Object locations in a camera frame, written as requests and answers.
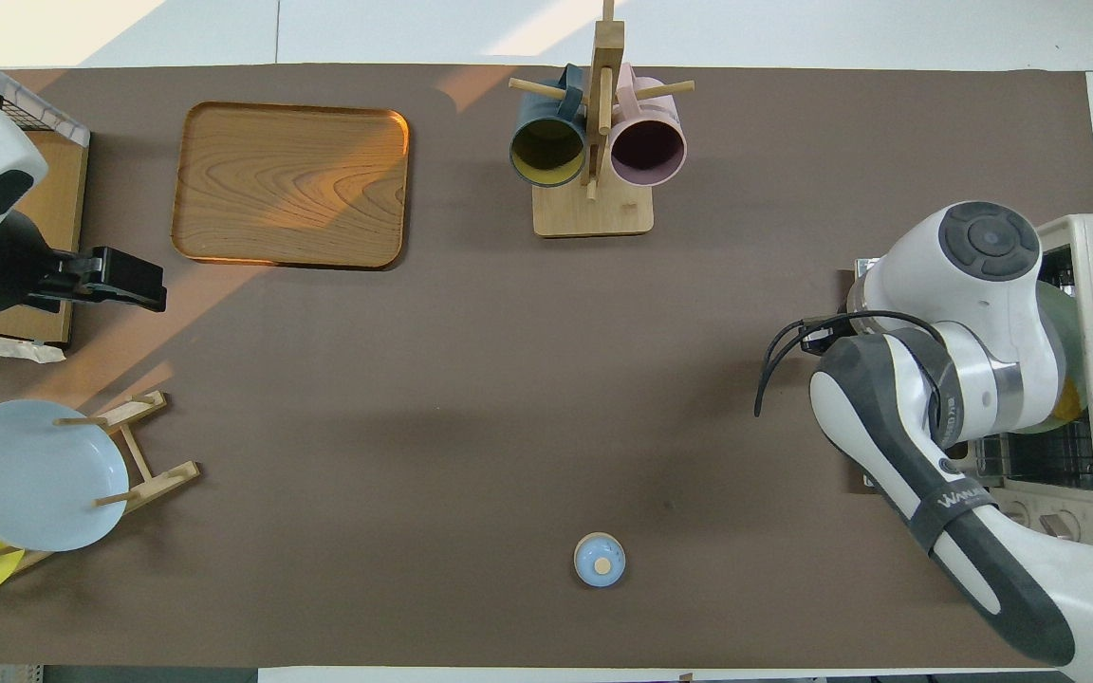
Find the wooden mug tree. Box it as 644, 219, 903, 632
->
509, 0, 696, 238

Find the wooden plate rack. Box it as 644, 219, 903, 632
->
0, 390, 201, 577

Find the small blue jar cork lid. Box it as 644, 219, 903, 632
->
574, 532, 626, 588

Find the pink mug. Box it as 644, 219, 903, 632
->
609, 63, 688, 187

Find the pale green plate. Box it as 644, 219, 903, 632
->
1035, 280, 1090, 435

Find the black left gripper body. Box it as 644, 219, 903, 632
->
29, 247, 168, 310

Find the yellow corn cob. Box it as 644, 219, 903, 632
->
1051, 378, 1085, 424

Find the brown table mat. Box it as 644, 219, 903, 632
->
0, 65, 1093, 670

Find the wooden serving tray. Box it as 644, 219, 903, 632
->
171, 102, 411, 271

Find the dark blue mug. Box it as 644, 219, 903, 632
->
509, 65, 588, 188

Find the wire mesh basket marble rim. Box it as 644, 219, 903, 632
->
0, 38, 91, 148

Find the wooden shelf box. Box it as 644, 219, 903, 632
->
0, 71, 90, 344

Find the light blue plate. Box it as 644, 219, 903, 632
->
0, 399, 130, 553

